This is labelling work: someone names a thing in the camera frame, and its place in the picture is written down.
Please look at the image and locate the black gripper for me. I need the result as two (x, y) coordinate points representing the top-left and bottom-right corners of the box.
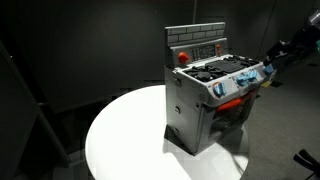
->
(262, 35), (316, 68)

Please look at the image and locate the blue stove knob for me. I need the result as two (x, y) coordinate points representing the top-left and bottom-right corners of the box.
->
(262, 63), (275, 76)
(236, 74), (250, 87)
(212, 81), (227, 99)
(248, 69), (259, 83)

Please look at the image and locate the red round stove knob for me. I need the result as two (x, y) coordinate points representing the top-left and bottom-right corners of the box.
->
(177, 51), (191, 65)

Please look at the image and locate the grey toy stove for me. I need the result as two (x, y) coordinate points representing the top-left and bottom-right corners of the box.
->
(164, 21), (269, 157)

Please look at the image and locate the white round table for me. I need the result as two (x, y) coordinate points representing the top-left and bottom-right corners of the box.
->
(84, 84), (250, 180)

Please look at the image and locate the orange oven door handle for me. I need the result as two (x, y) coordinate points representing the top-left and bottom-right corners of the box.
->
(215, 92), (255, 112)

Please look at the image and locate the black strap object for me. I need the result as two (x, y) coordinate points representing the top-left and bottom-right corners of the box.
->
(292, 148), (320, 176)

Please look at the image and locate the black metal stand frame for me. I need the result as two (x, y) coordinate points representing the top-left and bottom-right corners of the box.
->
(0, 39), (73, 168)

